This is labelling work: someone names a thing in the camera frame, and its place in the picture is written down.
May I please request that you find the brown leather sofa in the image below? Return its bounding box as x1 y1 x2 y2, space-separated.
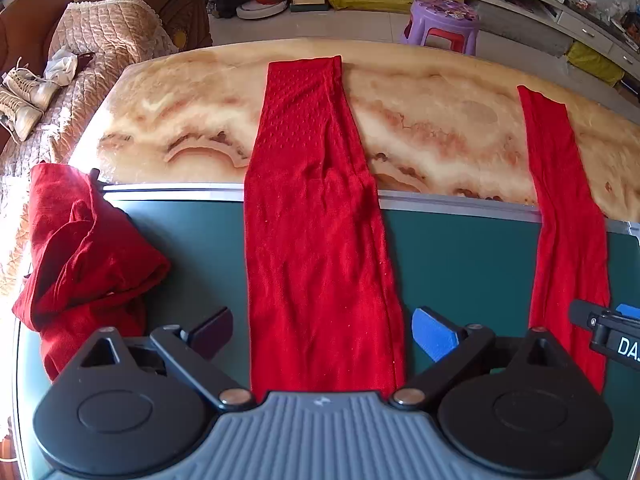
0 0 214 156

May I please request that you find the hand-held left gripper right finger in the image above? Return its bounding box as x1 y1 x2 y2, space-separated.
411 306 573 409

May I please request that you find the white robot vacuum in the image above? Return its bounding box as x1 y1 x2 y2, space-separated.
236 0 292 21

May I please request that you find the dark red knit top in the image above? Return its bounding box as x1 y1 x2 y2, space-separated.
12 162 172 384

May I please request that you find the purple plastic stool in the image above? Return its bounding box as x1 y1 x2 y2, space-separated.
398 0 481 57

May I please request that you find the white lace-up boot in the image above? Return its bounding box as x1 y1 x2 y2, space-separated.
0 85 45 144
2 57 62 112

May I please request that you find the white crumpled cloth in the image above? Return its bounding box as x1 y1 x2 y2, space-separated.
44 47 81 87

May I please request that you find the beige quilted sofa cover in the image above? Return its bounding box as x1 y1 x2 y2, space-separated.
0 0 180 301

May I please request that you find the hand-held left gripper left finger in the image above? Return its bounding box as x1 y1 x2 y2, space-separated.
75 306 254 408

